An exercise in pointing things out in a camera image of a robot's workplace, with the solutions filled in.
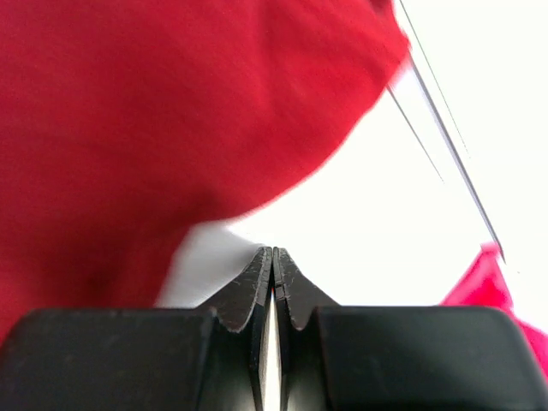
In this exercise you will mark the dark red t-shirt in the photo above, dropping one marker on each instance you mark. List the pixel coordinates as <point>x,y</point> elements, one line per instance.
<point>126,123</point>

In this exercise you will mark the aluminium table frame rail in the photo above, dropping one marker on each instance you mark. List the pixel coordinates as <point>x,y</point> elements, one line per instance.
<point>421,101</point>

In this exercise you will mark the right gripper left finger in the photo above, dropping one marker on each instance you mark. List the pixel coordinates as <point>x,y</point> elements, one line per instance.
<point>207,358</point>

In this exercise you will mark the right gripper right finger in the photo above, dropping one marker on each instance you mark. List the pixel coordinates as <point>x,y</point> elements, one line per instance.
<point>335,357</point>

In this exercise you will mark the bright pink t-shirt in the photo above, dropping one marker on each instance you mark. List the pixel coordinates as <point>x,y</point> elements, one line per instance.
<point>483,285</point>

